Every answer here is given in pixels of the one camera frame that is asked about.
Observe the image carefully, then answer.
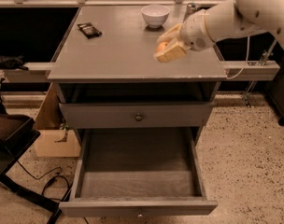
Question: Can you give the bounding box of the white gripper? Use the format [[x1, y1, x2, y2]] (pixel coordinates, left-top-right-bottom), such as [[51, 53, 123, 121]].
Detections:
[[154, 9, 215, 63]]

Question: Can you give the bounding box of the orange fruit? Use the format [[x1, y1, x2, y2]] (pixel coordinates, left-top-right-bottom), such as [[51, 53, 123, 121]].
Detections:
[[156, 42, 168, 52]]

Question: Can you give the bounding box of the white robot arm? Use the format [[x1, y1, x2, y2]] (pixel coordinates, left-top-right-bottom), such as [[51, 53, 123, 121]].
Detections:
[[154, 0, 284, 63]]

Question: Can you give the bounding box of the grey drawer cabinet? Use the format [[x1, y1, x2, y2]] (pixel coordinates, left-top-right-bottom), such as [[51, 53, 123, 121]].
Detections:
[[49, 6, 225, 138]]

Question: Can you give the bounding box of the closed top drawer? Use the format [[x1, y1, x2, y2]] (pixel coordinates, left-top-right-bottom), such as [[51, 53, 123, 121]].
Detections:
[[59, 102, 213, 129]]

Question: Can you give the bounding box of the open middle drawer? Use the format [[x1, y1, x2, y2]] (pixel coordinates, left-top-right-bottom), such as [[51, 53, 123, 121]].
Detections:
[[60, 128, 218, 217]]

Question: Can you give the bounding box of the white ceramic bowl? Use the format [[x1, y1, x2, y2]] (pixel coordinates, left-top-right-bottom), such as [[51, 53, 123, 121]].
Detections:
[[141, 5, 170, 28]]

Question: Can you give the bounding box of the silver drink can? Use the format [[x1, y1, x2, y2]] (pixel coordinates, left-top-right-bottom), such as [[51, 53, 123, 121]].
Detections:
[[184, 3, 201, 21]]

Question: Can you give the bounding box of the black snack packet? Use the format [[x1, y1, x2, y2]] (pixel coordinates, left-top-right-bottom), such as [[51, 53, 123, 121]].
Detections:
[[78, 22, 102, 39]]

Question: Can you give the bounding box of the cardboard box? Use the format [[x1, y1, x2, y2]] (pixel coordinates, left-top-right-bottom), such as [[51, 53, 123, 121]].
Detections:
[[35, 84, 80, 158]]

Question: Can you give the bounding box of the black chair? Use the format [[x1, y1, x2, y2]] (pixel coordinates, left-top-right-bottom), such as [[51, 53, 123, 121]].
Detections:
[[0, 103, 61, 224]]

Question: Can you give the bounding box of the white hanging cable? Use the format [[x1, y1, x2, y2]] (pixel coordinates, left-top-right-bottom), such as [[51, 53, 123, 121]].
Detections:
[[226, 35, 252, 80]]

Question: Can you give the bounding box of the metal railing frame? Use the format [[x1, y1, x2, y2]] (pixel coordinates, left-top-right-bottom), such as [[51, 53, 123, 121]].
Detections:
[[0, 1, 279, 83]]

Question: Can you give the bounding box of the black floor cable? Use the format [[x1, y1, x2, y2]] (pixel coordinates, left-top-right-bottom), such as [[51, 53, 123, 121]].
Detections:
[[16, 161, 74, 203]]

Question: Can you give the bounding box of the black bag on rail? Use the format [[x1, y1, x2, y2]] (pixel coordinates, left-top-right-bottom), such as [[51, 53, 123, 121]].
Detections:
[[0, 55, 27, 70]]

